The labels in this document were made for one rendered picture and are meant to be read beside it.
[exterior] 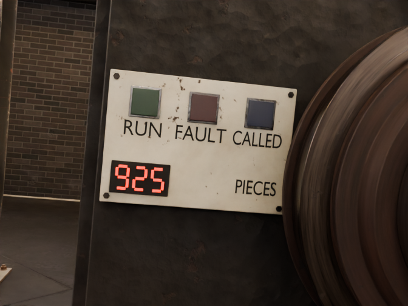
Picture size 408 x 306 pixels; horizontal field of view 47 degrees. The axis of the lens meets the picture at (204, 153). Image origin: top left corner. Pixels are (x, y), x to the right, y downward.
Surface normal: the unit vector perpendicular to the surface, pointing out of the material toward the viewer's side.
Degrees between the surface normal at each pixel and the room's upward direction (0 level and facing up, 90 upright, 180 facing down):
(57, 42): 90
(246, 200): 90
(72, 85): 90
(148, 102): 90
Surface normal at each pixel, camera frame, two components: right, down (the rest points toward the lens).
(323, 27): 0.11, 0.07
